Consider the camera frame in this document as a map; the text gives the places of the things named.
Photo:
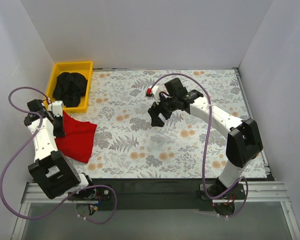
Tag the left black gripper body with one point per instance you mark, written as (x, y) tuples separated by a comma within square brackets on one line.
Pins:
[(59, 127)]

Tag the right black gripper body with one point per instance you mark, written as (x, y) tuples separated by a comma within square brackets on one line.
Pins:
[(161, 110)]

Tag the red t shirt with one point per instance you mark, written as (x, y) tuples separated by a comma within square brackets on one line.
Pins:
[(78, 141)]

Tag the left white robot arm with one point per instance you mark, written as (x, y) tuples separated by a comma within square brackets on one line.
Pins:
[(52, 170)]

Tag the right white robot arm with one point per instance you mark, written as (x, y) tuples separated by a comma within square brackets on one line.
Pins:
[(243, 140)]

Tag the black crumpled t shirt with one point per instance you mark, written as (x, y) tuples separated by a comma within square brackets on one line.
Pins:
[(70, 87)]

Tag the floral patterned table mat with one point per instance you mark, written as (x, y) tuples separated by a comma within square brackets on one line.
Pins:
[(127, 146)]

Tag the yellow plastic bin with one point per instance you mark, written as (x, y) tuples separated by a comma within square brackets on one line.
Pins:
[(84, 68)]

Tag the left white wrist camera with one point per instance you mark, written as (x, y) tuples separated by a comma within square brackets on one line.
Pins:
[(56, 108)]

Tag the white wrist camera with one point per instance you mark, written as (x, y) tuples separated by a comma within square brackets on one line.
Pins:
[(56, 108), (153, 93)]

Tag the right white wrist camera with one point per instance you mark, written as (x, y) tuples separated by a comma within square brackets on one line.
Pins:
[(153, 93)]

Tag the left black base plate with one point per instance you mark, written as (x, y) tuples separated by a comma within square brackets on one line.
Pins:
[(100, 192)]

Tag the aluminium frame rail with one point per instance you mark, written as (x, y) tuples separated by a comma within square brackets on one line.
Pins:
[(258, 191)]

